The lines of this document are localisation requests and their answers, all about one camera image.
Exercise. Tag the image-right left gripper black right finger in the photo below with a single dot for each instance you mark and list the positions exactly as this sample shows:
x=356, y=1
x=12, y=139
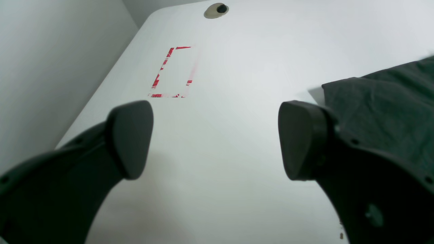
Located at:
x=379, y=198

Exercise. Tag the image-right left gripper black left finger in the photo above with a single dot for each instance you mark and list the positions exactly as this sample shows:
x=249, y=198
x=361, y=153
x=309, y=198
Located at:
x=53, y=198

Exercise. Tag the dark grey T-shirt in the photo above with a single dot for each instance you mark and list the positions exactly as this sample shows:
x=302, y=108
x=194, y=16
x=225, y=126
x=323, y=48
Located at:
x=391, y=110

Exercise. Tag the red tape rectangle marking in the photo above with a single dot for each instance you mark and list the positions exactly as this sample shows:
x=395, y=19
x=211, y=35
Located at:
x=176, y=73

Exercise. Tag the right table cable grommet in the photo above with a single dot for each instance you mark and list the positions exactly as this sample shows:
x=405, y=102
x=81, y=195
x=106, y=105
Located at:
x=216, y=10

